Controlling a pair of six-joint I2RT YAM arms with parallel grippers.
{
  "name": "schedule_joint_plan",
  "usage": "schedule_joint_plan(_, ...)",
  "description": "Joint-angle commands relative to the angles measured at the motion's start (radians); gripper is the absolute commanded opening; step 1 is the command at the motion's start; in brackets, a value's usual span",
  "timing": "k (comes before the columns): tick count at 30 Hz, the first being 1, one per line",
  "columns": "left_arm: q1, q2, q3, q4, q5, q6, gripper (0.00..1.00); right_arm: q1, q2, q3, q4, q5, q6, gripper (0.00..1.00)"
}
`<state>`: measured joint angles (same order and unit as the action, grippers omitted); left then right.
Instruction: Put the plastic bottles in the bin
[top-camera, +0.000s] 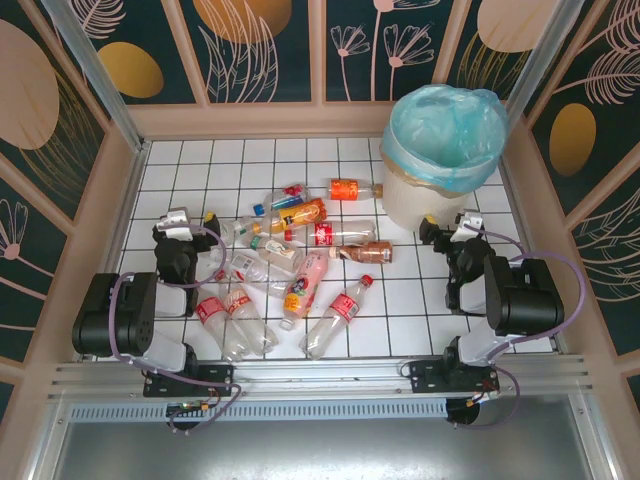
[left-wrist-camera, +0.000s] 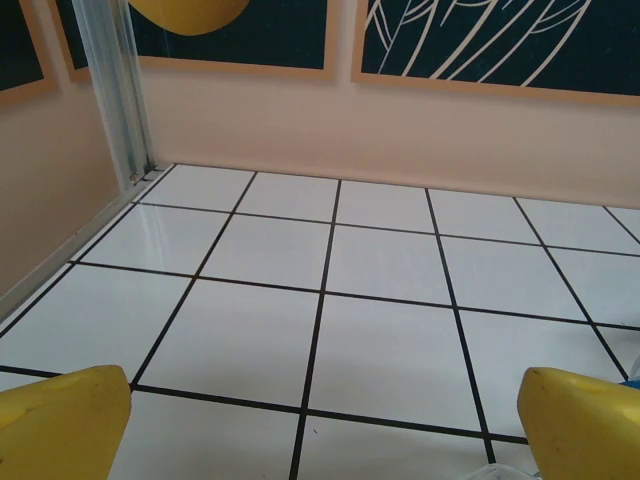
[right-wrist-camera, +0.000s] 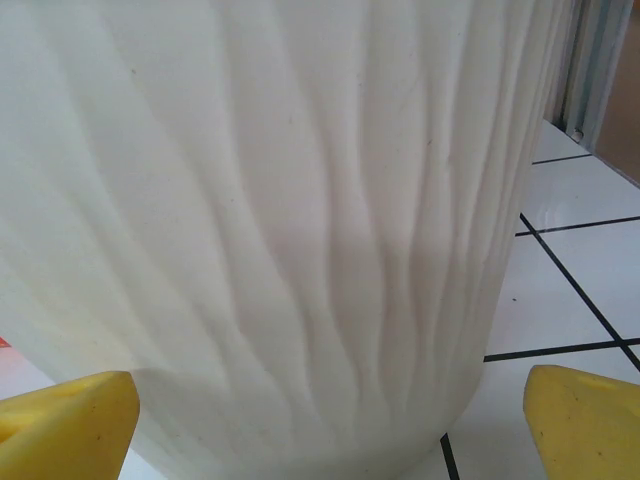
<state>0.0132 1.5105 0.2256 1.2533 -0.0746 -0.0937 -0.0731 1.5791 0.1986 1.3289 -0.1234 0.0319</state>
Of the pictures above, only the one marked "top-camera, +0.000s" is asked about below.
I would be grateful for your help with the clear bottle orange NFC label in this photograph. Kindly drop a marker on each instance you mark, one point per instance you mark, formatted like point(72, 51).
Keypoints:
point(345, 190)

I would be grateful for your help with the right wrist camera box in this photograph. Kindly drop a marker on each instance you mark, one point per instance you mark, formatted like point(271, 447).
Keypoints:
point(468, 221)

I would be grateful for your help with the pink label drink bottle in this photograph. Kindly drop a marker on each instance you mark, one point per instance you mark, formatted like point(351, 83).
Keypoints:
point(305, 280)

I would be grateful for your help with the aluminium mounting rail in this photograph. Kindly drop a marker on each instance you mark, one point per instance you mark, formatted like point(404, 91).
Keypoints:
point(325, 375)

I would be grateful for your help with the capless clear bottle red label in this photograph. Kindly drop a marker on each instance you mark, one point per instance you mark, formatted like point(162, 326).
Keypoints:
point(210, 310)

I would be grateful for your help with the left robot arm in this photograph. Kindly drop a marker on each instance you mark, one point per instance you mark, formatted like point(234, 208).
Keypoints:
point(140, 325)

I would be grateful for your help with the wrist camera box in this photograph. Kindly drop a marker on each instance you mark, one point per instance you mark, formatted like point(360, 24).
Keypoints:
point(468, 221)
point(172, 223)

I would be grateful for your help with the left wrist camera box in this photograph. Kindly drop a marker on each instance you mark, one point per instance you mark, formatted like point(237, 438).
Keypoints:
point(172, 223)

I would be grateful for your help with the white ribbed waste bin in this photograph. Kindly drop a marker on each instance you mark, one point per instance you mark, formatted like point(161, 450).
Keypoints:
point(415, 205)

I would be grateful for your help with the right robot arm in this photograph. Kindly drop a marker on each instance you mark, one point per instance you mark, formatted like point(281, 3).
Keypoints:
point(525, 300)

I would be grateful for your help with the grey metal sheet panel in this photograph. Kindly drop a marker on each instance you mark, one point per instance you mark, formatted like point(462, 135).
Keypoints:
point(325, 450)

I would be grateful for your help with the crushed clear bottle white label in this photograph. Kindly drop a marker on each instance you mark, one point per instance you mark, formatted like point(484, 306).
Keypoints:
point(250, 270)

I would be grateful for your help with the bin with blue liner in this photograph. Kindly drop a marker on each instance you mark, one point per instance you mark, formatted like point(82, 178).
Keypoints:
point(440, 125)

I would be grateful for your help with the green-capped clear bottle white label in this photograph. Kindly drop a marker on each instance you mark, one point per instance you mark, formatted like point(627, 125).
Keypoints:
point(277, 250)

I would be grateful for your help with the orange juice bottle black-orange label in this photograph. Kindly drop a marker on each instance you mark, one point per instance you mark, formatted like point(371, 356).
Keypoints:
point(305, 214)

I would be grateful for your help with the clear cola bottle red cap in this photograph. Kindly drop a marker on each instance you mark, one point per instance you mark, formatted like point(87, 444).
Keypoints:
point(342, 307)

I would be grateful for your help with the aluminium frame post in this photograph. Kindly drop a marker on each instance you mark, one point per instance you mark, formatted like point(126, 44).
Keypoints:
point(537, 60)
point(100, 80)

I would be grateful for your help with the blue-capped water bottle red flower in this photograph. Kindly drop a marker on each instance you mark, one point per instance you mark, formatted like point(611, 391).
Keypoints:
point(292, 192)

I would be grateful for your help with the brown coffee drink bottle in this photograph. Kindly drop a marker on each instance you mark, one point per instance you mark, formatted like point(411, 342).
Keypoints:
point(370, 253)

